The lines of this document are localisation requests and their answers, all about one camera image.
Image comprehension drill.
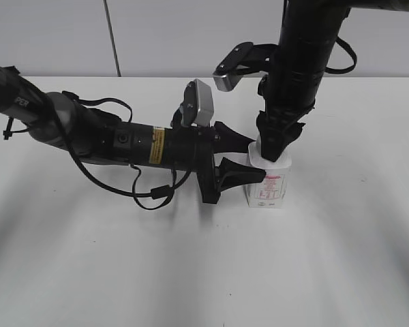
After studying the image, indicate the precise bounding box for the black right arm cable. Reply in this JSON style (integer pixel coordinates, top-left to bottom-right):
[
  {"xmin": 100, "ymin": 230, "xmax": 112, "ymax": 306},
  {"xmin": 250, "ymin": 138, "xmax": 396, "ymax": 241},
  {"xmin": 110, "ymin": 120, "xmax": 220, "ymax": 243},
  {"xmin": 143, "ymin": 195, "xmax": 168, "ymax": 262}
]
[{"xmin": 323, "ymin": 35, "xmax": 358, "ymax": 74}]

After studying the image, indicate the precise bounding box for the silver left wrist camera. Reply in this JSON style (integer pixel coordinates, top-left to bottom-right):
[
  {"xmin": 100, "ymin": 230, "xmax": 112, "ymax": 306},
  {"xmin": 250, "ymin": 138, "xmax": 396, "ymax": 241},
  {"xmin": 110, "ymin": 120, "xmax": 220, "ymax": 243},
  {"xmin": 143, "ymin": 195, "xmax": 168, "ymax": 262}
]
[{"xmin": 170, "ymin": 78, "xmax": 214, "ymax": 128}]

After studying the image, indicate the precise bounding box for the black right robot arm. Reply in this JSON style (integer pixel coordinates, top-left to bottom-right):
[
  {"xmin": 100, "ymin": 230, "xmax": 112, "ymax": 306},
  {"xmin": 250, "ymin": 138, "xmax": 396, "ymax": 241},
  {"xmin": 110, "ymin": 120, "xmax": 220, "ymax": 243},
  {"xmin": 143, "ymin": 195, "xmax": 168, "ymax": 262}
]
[{"xmin": 256, "ymin": 0, "xmax": 409, "ymax": 162}]

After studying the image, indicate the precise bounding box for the white square yogurt bottle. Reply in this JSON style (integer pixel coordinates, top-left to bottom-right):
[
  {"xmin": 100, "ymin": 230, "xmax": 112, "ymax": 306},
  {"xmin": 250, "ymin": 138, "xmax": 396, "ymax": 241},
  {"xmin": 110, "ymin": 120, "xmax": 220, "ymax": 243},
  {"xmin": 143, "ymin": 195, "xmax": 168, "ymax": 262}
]
[{"xmin": 244, "ymin": 136, "xmax": 292, "ymax": 208}]

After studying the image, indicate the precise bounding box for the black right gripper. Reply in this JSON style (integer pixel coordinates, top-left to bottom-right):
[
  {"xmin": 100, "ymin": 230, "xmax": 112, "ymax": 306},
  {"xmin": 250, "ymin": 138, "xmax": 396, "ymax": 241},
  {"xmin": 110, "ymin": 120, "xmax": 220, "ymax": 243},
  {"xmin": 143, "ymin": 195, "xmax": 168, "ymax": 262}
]
[{"xmin": 256, "ymin": 40, "xmax": 331, "ymax": 161}]

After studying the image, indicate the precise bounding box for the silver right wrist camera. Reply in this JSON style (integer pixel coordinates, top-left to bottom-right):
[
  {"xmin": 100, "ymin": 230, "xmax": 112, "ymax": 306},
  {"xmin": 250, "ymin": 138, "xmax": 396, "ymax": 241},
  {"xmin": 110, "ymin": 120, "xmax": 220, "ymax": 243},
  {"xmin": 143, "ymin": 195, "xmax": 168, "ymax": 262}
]
[{"xmin": 213, "ymin": 42, "xmax": 279, "ymax": 92}]

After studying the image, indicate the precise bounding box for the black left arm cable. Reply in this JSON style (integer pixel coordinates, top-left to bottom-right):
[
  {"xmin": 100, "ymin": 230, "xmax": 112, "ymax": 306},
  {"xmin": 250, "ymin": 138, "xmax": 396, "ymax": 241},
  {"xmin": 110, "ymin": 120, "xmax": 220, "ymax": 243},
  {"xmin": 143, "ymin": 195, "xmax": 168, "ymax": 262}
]
[{"xmin": 1, "ymin": 90, "xmax": 192, "ymax": 211}]

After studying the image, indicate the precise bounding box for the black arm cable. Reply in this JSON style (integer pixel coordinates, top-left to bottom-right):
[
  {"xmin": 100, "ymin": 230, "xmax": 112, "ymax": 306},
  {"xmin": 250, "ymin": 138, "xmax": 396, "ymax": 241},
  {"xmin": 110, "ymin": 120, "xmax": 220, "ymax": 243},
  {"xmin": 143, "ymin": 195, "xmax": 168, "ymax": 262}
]
[
  {"xmin": 1, "ymin": 90, "xmax": 192, "ymax": 211},
  {"xmin": 323, "ymin": 35, "xmax": 358, "ymax": 74}
]

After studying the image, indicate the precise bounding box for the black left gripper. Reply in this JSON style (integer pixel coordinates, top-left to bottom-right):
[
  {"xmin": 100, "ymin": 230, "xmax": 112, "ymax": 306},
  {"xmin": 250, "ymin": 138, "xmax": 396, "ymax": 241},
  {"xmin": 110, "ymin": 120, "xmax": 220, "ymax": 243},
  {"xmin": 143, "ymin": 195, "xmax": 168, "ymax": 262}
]
[{"xmin": 98, "ymin": 121, "xmax": 266, "ymax": 204}]

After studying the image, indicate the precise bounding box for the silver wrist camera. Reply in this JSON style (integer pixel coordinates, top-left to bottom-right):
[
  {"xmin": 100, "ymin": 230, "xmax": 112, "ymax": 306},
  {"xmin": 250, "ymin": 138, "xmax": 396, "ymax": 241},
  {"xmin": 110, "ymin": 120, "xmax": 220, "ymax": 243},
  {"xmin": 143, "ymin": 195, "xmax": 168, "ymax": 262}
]
[
  {"xmin": 170, "ymin": 78, "xmax": 214, "ymax": 128},
  {"xmin": 213, "ymin": 42, "xmax": 279, "ymax": 92}
]

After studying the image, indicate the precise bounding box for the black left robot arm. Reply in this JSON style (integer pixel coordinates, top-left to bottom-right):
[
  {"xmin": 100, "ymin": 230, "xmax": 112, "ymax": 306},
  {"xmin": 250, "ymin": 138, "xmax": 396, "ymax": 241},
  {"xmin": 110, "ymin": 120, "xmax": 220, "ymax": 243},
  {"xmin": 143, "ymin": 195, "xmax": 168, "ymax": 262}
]
[{"xmin": 0, "ymin": 66, "xmax": 266, "ymax": 204}]

